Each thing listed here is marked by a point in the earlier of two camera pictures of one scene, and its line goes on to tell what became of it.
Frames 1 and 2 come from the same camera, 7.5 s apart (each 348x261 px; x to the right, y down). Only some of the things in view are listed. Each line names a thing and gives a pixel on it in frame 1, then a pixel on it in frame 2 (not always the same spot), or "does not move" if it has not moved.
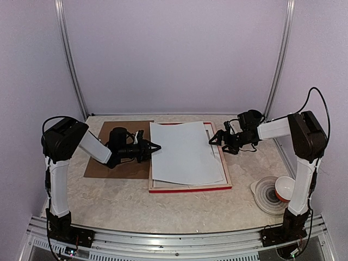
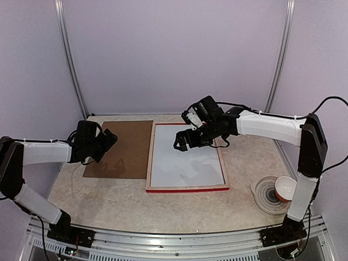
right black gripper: x=220 y=134 -> x=192 y=143
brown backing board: x=130 y=168 does not move
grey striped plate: x=266 y=198 does not move
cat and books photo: x=186 y=156 does not move
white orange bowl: x=284 y=186 does not move
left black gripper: x=145 y=150 -> x=107 y=144
